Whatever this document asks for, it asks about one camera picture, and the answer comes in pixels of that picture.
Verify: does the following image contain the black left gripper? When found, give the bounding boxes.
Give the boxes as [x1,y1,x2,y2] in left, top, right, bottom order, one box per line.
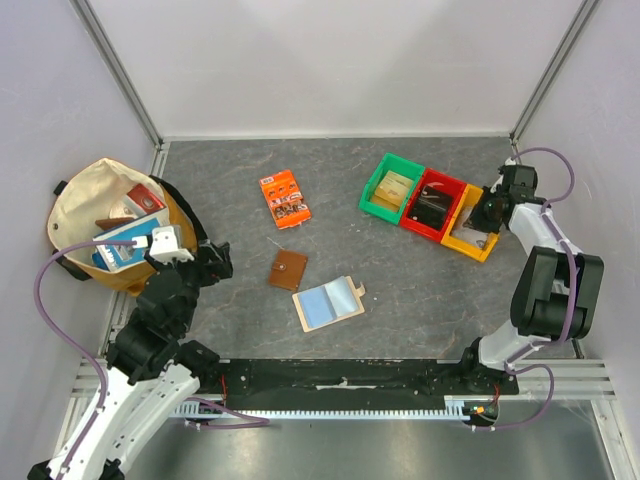
[145,238,233,332]

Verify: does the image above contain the brown leather card wallet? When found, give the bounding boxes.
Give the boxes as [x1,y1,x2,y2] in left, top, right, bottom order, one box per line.
[268,249,308,293]

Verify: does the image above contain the beige card holder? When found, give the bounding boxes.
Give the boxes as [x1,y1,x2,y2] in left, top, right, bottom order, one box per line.
[292,276,366,333]

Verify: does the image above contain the white gold VIP card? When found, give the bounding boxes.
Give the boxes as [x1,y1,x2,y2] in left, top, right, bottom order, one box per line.
[451,206,489,250]

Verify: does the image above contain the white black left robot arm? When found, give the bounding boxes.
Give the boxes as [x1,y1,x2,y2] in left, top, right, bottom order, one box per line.
[28,241,233,479]

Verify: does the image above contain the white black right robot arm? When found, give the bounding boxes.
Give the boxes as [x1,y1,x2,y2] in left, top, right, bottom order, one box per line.
[457,160,604,394]

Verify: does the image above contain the black cards in red bin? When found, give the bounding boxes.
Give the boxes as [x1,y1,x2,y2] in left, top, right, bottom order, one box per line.
[407,184,453,230]

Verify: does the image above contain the gold cards in green bin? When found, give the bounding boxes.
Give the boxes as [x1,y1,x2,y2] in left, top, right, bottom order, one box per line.
[370,171,413,213]

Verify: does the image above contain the yellow plastic bin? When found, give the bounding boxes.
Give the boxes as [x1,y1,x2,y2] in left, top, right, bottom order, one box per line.
[441,184,499,263]

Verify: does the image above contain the red plastic bin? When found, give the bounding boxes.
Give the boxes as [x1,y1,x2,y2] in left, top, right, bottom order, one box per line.
[399,168,467,243]

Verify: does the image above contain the red white product box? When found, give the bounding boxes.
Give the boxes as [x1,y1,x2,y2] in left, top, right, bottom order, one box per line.
[122,184,165,217]

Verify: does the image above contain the orange screw box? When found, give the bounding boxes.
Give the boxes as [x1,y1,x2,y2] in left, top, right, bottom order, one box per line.
[259,170,312,230]

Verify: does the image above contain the blue white product box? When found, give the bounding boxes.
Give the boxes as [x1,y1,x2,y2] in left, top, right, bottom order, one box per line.
[92,214,168,272]

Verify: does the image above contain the green plastic bin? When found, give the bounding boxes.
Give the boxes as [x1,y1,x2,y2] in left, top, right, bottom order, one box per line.
[359,153,426,225]

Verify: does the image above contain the yellow canvas tote bag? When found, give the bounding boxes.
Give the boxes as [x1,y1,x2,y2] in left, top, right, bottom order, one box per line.
[46,158,208,296]

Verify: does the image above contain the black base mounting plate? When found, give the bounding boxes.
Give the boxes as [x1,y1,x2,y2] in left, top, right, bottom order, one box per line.
[198,359,519,412]

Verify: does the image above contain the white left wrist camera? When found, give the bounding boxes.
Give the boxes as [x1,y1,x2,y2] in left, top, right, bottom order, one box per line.
[132,225,195,265]

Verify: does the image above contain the grey slotted cable duct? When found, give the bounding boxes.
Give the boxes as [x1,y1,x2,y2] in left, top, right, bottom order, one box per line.
[169,400,470,421]

